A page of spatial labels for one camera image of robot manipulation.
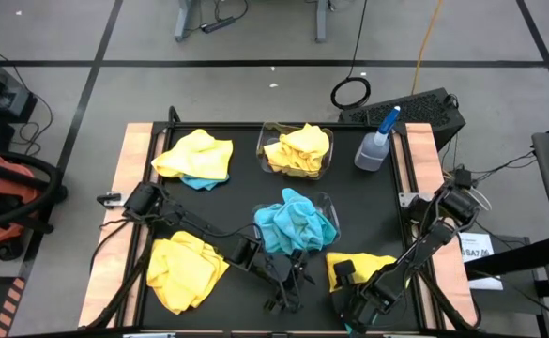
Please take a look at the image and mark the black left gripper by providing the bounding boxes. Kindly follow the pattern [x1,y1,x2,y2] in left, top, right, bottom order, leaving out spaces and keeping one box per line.
[259,251,311,315]

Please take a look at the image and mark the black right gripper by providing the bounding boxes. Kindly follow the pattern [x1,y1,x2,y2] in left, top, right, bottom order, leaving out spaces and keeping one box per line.
[333,260,397,330]

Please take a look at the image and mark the yellow microfiber towel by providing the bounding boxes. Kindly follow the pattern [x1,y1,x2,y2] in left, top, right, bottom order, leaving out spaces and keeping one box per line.
[145,229,231,315]
[150,129,235,181]
[278,123,331,165]
[325,252,400,293]
[263,140,325,178]

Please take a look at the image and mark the blue microfiber towel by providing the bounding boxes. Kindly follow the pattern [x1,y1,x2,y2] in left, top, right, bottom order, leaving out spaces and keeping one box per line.
[179,174,231,192]
[253,206,294,254]
[301,210,339,250]
[273,187,331,245]

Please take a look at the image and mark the clear plastic basket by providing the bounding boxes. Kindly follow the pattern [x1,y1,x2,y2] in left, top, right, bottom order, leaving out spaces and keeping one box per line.
[252,190,342,255]
[256,121,336,181]

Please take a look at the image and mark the spray bottle with blue nozzle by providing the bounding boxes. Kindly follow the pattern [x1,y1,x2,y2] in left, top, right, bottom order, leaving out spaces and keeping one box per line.
[353,105,402,173]

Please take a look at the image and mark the white paper sign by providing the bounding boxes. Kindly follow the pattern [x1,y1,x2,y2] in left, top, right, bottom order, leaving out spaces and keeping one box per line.
[456,231,504,291]

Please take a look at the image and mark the black perforated computer tower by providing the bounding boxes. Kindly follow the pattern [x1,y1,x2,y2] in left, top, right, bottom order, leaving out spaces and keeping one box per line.
[338,87,467,152]

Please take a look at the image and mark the black floor beam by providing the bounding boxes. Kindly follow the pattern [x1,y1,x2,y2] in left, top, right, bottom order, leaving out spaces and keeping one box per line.
[464,237,549,283]

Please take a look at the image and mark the grey desk leg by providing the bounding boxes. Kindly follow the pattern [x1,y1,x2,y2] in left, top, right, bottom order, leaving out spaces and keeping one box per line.
[174,0,198,42]
[314,0,328,43]

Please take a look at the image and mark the black power strip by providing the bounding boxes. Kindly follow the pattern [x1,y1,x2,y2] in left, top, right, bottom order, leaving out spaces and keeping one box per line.
[201,16,236,34]

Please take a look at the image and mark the orange and black shop vacuum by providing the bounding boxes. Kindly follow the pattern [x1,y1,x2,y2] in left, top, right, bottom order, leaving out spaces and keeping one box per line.
[0,145,69,262]

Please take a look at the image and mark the black equipment box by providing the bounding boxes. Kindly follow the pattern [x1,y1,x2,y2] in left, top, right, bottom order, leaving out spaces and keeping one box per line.
[0,44,38,151]

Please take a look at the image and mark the black aluminium rig frame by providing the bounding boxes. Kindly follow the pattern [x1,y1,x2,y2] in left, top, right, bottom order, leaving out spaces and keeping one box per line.
[79,105,480,338]

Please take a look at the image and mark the black coiled cable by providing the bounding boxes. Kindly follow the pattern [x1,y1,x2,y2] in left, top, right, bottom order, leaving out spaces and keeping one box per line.
[329,0,373,112]

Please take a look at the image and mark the orange extension cable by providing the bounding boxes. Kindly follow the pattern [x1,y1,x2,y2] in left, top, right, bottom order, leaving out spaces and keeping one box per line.
[410,0,444,95]

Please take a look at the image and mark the black vacuum hose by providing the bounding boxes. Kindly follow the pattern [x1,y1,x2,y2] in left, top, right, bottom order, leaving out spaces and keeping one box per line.
[0,149,64,232]

